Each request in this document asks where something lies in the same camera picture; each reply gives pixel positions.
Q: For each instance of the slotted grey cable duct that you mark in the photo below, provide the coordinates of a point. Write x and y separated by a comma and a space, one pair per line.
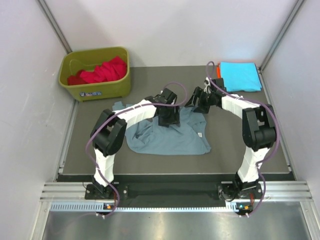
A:
106, 207

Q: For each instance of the red t-shirt in bin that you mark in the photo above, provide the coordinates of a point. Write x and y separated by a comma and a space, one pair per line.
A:
108, 71

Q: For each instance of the aluminium left corner post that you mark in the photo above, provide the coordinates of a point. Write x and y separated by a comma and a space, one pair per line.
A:
54, 24

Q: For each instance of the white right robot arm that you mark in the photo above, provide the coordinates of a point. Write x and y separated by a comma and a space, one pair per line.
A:
259, 131

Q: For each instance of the folded cyan t-shirt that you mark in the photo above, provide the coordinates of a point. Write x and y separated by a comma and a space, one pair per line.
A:
240, 77

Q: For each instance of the aluminium corner post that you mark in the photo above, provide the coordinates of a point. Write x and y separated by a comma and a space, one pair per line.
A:
54, 24
298, 4

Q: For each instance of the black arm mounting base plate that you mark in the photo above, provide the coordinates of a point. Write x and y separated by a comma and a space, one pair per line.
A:
133, 190

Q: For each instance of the olive green plastic bin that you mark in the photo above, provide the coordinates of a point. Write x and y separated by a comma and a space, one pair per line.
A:
87, 59

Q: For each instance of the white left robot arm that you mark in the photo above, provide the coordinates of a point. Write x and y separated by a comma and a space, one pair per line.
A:
109, 131

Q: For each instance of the aluminium right corner post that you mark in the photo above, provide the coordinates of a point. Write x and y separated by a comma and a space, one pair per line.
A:
298, 4

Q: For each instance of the folded orange t-shirt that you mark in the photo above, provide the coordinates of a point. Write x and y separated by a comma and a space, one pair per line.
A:
218, 71

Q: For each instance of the aluminium front frame rail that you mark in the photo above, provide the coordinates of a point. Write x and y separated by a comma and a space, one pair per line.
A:
277, 191

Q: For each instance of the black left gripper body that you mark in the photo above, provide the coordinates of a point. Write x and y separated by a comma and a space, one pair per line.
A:
168, 117

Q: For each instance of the grey-blue t-shirt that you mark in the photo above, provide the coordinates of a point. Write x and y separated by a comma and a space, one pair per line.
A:
148, 137

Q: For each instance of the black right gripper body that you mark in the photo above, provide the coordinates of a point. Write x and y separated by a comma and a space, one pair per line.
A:
205, 100

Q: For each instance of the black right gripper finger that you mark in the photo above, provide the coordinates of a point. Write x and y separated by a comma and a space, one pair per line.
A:
192, 102
197, 92

